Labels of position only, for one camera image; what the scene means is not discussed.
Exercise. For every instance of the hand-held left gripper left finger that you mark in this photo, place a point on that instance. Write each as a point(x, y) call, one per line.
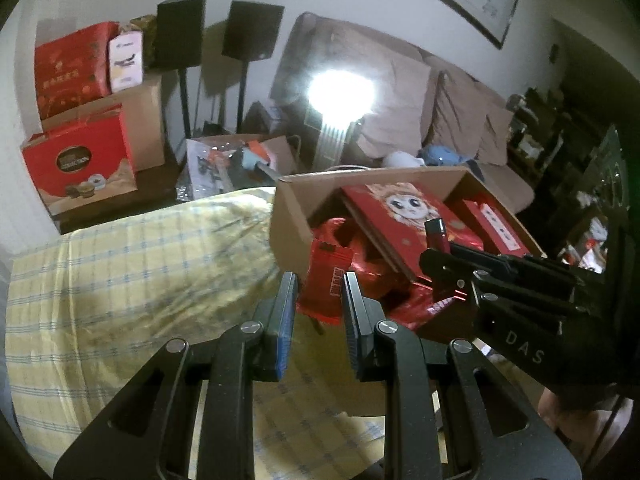
point(286, 330)

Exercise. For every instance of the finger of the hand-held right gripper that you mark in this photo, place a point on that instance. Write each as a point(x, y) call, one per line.
point(525, 267)
point(500, 295)

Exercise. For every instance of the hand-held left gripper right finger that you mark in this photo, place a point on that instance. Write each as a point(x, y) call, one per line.
point(352, 330)

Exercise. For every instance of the red box with white label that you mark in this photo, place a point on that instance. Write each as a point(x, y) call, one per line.
point(492, 225)

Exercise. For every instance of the red foil snack packet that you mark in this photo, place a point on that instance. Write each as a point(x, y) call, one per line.
point(325, 280)

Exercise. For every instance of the round red lantern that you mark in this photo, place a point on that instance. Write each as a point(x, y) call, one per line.
point(365, 267)

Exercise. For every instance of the small dark red tube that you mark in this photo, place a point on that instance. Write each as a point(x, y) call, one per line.
point(437, 235)

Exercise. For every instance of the brown cardboard box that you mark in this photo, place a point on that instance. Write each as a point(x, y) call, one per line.
point(295, 210)

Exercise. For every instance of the red cartoon print bag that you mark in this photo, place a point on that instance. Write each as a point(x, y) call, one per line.
point(400, 215)

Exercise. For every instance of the person's right hand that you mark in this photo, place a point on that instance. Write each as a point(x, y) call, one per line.
point(555, 410)

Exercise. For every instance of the dark cluttered shelf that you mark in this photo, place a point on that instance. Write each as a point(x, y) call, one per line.
point(555, 170)

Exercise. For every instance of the beige sofa cushion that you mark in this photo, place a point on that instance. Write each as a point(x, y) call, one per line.
point(495, 135)
point(400, 105)
point(460, 115)

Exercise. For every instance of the blue plush toy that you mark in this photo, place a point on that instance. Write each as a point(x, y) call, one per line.
point(442, 155)

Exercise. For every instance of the white plush toy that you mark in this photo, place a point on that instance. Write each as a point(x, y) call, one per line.
point(400, 160)

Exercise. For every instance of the yellow checked tablecloth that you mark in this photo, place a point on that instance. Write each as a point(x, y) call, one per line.
point(125, 285)

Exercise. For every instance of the cardboard box of clutter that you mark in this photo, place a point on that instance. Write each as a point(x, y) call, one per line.
point(225, 165)

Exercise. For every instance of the dark wooden low table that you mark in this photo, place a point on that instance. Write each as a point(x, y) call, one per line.
point(150, 190)

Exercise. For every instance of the black speaker stand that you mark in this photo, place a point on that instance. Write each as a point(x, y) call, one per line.
point(242, 95)
point(185, 102)

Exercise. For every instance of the large brown carton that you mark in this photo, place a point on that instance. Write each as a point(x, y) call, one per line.
point(147, 125)

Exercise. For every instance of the red chocolate gift box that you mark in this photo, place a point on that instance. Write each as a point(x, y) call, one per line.
point(75, 160)

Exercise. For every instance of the beige sofa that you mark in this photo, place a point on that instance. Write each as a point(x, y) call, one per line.
point(310, 60)

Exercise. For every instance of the black speaker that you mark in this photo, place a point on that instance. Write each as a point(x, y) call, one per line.
point(177, 32)
point(252, 30)

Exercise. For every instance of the small white box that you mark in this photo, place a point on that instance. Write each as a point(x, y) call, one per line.
point(126, 62)

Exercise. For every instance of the gold patterned box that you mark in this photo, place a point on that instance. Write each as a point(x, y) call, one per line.
point(145, 27)

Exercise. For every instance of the flat red gift box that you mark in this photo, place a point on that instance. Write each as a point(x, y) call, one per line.
point(70, 75)

